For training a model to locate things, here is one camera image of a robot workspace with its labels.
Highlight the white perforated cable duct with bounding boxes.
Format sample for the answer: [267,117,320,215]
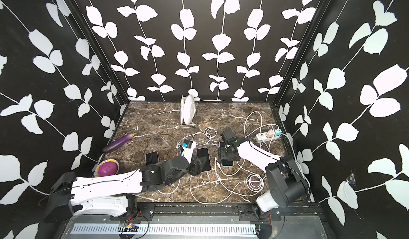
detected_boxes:
[69,224,256,237]

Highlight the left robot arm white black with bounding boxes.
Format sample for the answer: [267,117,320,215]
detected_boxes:
[43,155,209,223]

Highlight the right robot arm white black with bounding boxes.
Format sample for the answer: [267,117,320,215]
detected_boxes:
[220,128,310,214]

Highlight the white plate rear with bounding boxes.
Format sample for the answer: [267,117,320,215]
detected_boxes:
[180,95,185,125]

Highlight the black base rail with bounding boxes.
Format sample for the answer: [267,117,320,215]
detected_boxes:
[52,198,327,224]

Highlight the clear plate rack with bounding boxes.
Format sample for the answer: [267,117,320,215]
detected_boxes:
[180,110,197,129]

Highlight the white power strip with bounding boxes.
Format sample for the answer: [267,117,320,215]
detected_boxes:
[255,129,282,143]

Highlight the colourful bowl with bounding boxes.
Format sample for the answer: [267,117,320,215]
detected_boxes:
[94,159,119,177]

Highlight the white plate front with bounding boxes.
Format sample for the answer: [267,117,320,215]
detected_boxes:
[184,95,196,124]

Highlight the white charging cable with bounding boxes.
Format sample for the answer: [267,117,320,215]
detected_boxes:
[230,110,272,193]
[157,179,181,195]
[177,126,256,205]
[213,157,266,204]

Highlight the white plate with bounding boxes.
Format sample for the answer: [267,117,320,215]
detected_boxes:
[184,95,196,124]
[180,95,185,125]

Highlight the purple eggplant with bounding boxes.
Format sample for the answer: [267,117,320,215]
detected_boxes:
[102,133,136,154]

